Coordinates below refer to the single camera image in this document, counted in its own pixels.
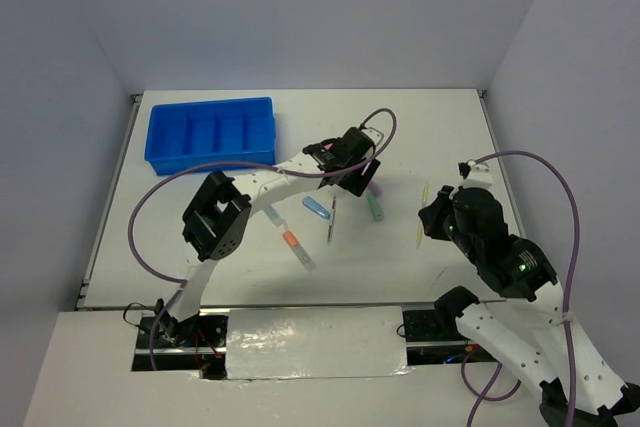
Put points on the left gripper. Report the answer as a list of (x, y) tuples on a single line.
[(358, 184)]

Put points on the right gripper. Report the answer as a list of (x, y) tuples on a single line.
[(430, 213)]

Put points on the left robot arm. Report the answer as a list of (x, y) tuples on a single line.
[(215, 220)]

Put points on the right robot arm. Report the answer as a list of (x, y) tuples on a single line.
[(573, 383)]

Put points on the purple highlighter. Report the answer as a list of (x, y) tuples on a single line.
[(375, 188)]

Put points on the black and white pen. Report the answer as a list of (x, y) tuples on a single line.
[(332, 218)]

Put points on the green correction tape case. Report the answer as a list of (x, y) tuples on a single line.
[(375, 207)]

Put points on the blue correction tape case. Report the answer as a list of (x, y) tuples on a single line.
[(315, 207)]

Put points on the orange-capped highlighter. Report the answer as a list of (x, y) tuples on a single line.
[(298, 250)]

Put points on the blue-capped highlighter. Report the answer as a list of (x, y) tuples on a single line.
[(273, 216)]

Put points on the blue compartment tray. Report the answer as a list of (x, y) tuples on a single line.
[(183, 135)]

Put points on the silver taped cover plate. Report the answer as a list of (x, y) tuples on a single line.
[(315, 343)]

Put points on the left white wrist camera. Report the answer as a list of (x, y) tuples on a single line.
[(375, 136)]

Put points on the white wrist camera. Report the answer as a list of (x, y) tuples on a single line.
[(475, 175), (375, 136)]

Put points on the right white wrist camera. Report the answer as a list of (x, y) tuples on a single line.
[(475, 175)]

